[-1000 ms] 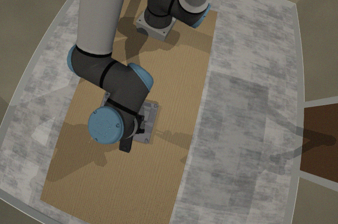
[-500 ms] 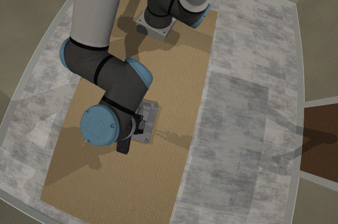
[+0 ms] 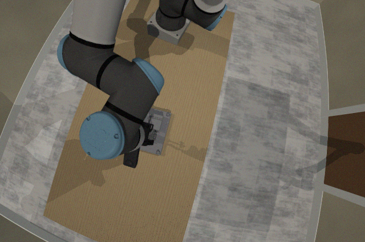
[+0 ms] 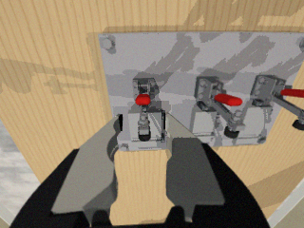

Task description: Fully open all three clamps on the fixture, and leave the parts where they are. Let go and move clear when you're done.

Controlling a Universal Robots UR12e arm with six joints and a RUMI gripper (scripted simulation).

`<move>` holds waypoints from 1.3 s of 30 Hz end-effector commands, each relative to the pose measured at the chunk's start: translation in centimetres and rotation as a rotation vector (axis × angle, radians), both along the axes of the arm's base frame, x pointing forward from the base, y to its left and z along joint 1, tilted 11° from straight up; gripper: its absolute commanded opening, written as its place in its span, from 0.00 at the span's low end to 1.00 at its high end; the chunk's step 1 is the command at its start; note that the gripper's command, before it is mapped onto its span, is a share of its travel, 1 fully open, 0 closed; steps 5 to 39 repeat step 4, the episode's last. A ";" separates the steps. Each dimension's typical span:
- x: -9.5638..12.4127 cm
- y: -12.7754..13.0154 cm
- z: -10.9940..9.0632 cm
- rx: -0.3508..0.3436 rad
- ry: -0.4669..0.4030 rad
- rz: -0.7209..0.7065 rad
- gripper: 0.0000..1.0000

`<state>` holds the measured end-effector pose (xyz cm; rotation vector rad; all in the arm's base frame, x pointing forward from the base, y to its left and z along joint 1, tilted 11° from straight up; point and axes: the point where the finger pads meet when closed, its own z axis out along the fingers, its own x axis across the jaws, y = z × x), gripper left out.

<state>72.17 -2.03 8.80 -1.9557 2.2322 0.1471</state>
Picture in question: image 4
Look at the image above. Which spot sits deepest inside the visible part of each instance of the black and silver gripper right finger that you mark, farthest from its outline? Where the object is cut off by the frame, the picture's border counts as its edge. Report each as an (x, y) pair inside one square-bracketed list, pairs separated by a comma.
[(208, 190)]

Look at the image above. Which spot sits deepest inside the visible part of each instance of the grey metal fixture plate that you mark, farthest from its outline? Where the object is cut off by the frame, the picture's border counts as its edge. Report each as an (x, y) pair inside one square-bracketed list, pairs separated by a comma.
[(176, 59)]

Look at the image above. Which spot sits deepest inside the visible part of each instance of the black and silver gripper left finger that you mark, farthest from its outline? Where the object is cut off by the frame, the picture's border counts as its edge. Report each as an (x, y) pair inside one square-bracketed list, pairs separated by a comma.
[(84, 182)]

